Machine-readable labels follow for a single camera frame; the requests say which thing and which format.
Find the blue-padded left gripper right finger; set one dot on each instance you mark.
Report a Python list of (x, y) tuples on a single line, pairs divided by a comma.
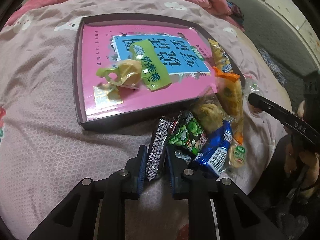
[(176, 166)]

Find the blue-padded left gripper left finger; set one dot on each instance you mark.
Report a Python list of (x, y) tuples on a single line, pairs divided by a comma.
[(138, 169)]

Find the green pea snack packet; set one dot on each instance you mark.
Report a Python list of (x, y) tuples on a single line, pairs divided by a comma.
[(188, 134)]

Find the blue biscuit packet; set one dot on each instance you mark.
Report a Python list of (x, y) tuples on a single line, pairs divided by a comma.
[(213, 155)]

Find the black Snickers bar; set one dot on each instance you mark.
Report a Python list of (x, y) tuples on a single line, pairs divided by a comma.
[(157, 147)]

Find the small green-label round snack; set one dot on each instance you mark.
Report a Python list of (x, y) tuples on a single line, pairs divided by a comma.
[(237, 155)]

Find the clear bag of cookies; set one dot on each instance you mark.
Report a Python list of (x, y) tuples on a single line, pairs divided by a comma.
[(208, 111)]

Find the orange rice cracker packet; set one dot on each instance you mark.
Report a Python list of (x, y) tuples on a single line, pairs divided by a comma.
[(229, 94)]

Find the yellow cake snack packet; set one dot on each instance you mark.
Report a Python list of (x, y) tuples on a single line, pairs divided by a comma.
[(221, 59)]

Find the right hand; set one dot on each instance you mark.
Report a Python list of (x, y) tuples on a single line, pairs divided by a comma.
[(311, 160)]

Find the grey padded headboard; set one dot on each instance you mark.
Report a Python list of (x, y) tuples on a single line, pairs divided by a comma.
[(267, 31)]

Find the green torn snack wrapper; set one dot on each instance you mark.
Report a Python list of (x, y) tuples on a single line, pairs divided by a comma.
[(144, 71)]

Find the pink book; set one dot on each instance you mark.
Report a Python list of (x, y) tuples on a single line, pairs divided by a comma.
[(183, 51)]

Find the dark shallow box tray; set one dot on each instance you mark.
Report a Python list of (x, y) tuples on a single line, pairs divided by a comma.
[(115, 122)]

